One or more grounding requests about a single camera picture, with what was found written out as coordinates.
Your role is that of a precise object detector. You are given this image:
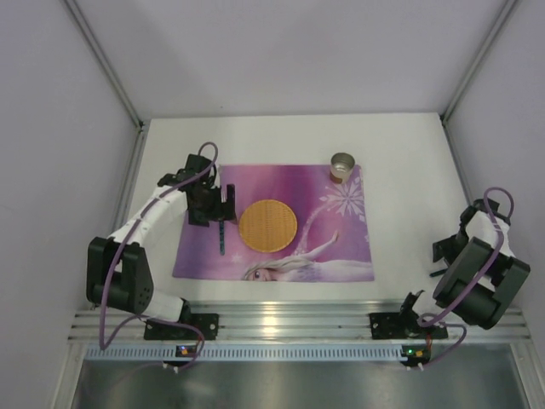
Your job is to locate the teal handled fork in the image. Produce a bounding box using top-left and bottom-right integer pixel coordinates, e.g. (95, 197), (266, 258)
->
(218, 221), (226, 256)

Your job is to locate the round wooden plate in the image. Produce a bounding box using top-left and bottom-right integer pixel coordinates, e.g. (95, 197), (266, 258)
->
(238, 199), (298, 253)

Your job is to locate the purple printed placemat cloth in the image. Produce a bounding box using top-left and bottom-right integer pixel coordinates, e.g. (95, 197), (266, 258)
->
(172, 164), (375, 283)

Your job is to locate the metal cup with brown sleeve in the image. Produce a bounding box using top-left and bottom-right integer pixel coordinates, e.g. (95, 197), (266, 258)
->
(330, 153), (356, 184)

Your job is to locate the teal handled spoon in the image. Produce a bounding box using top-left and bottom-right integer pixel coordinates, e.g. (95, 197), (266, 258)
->
(429, 268), (447, 278)

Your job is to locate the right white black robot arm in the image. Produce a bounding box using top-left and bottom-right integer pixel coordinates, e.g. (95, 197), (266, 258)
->
(432, 199), (531, 330)

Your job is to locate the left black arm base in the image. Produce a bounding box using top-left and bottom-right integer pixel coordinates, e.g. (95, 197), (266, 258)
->
(143, 314), (220, 341)

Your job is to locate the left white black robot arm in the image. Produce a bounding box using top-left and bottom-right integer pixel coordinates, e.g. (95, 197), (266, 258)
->
(86, 154), (237, 322)

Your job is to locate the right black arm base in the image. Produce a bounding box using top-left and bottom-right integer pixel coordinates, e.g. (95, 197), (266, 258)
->
(369, 312), (448, 340)

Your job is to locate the aluminium mounting rail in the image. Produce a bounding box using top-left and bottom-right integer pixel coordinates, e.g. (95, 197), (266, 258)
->
(68, 301), (531, 343)

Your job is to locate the slotted grey cable duct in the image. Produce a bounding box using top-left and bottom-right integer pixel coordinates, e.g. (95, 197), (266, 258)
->
(85, 343), (429, 362)

